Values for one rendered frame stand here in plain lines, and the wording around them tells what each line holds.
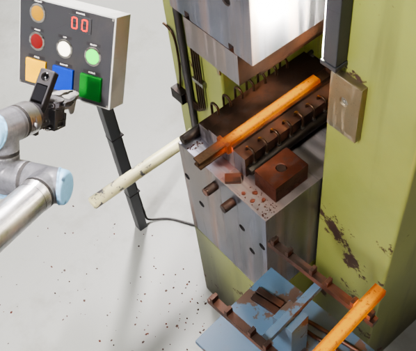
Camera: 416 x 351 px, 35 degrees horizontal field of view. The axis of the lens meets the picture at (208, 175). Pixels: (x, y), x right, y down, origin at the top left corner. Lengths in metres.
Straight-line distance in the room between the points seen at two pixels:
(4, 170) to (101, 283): 1.17
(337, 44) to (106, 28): 0.79
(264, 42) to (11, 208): 0.67
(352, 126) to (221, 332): 0.66
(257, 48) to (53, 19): 0.79
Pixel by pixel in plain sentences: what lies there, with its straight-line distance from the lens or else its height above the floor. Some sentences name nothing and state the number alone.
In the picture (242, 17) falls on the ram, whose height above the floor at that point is 1.49.
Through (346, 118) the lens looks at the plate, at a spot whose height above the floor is 1.24.
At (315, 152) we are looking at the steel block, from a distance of 1.87.
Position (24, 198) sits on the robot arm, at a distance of 1.56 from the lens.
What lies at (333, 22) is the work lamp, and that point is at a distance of 1.35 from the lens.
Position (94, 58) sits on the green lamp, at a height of 1.09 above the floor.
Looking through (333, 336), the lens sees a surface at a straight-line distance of 1.49.
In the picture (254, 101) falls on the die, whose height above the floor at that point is 0.99.
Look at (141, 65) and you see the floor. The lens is 3.53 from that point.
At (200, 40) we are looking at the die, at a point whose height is 1.32.
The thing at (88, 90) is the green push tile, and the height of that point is 1.00.
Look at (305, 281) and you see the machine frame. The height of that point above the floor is 0.37.
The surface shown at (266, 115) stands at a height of 1.01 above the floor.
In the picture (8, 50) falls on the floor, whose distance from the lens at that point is 3.87.
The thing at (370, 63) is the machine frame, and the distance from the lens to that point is 1.39.
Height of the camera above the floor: 2.37
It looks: 53 degrees down
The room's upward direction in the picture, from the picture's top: 8 degrees counter-clockwise
